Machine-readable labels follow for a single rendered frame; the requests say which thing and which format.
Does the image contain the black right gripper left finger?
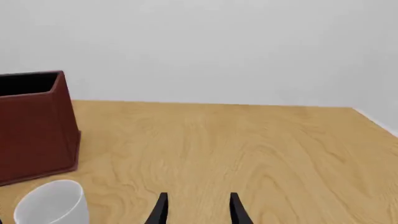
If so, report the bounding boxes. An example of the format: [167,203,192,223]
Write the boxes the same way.
[144,192,169,224]

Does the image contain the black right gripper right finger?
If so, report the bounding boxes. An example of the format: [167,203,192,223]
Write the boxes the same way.
[229,192,255,224]

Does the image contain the red-brown desk caddy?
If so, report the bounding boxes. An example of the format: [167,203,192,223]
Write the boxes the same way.
[0,69,82,187]

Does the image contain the white mug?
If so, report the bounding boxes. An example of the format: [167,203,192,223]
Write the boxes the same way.
[13,179,90,224]

